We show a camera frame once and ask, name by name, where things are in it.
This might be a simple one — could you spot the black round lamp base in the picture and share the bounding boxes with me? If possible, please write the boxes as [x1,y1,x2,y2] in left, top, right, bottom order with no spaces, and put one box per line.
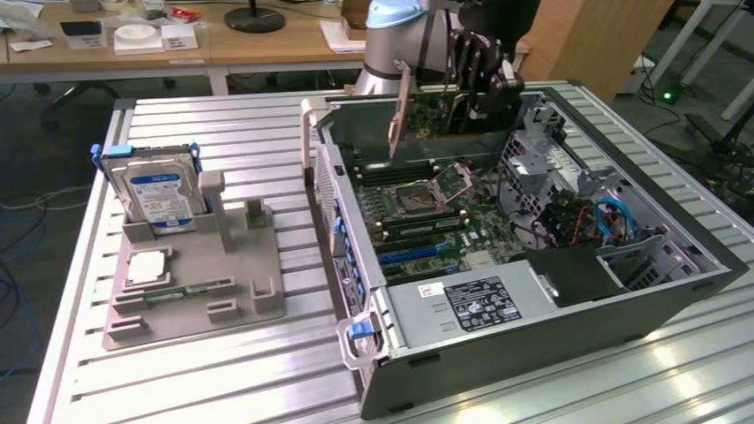
[224,0,287,34]

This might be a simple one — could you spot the silver CPU chip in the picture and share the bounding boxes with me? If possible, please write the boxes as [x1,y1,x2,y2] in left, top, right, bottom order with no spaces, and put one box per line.
[125,254,165,286]

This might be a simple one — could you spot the black power wire bundle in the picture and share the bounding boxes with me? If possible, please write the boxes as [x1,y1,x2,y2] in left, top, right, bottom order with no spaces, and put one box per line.
[538,198,596,248]

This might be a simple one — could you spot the silver metal disk bay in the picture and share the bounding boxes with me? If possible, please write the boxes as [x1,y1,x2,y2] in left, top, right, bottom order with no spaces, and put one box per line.
[595,229,711,292]
[498,127,619,231]

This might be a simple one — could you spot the green graphics card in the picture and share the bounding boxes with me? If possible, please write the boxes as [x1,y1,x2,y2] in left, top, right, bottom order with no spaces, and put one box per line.
[387,59,514,161]

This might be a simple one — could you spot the white box black lid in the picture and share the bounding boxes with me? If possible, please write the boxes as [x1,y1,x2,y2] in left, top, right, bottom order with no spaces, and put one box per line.
[57,19,111,50]

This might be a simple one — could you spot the black plastic cover box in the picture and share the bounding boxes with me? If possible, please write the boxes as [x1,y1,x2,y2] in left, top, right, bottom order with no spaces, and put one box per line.
[526,245,631,308]

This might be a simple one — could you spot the green RAM stick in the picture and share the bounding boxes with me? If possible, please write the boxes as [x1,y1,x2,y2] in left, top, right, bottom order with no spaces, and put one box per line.
[144,284,216,304]

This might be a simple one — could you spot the open PC case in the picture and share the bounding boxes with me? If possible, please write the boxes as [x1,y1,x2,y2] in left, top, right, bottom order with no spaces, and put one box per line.
[299,79,750,420]

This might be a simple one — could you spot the grey power supply unit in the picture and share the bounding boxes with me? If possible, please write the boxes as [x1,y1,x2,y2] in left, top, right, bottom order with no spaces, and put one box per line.
[385,260,558,348]

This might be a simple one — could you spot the metal socket cover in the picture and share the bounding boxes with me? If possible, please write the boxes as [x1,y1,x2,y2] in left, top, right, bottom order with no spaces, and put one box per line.
[434,161,476,198]

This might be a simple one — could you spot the wooden desk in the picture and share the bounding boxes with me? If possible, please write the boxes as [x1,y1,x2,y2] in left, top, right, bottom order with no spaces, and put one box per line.
[0,0,531,96]

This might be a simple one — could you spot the white paper stack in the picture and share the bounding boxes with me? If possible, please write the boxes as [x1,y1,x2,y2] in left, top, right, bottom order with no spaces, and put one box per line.
[319,19,367,54]

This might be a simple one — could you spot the dark installed RAM stick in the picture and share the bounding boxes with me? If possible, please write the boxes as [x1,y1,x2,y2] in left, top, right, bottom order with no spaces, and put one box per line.
[385,216,467,235]

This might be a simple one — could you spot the white round holder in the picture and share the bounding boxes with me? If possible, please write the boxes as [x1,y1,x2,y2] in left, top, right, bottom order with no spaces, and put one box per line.
[112,24,165,57]

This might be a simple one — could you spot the blue expansion slot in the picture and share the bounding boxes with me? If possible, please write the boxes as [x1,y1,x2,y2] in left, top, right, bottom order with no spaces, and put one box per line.
[376,245,448,262]

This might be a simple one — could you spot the blue wire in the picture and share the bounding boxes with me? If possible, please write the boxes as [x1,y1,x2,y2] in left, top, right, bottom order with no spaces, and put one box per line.
[592,197,638,243]

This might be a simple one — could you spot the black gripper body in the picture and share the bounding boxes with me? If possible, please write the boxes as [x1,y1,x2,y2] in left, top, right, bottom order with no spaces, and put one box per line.
[447,0,540,133]

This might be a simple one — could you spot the brown cardboard box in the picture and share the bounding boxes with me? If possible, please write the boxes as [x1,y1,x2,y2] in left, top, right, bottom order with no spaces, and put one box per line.
[340,0,369,31]

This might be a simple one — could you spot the wooden cabinet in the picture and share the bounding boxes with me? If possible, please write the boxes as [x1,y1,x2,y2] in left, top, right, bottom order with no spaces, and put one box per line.
[520,0,676,101]

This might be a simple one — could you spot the blue plastic disk carrier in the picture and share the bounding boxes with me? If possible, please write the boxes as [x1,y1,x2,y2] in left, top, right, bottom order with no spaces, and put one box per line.
[85,140,205,222]

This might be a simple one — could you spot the green motherboard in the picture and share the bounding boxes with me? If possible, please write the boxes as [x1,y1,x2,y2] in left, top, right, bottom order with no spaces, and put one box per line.
[340,149,514,288]

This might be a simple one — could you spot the CPU socket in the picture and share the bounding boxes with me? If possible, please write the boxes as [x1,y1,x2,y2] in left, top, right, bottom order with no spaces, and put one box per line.
[392,180,440,213]

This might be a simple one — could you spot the grey parts rack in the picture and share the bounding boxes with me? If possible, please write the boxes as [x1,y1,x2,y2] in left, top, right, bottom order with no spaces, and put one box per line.
[103,170,289,354]

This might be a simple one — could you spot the hard disk drive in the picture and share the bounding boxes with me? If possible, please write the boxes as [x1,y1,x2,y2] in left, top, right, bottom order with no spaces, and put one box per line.
[96,152,199,235]

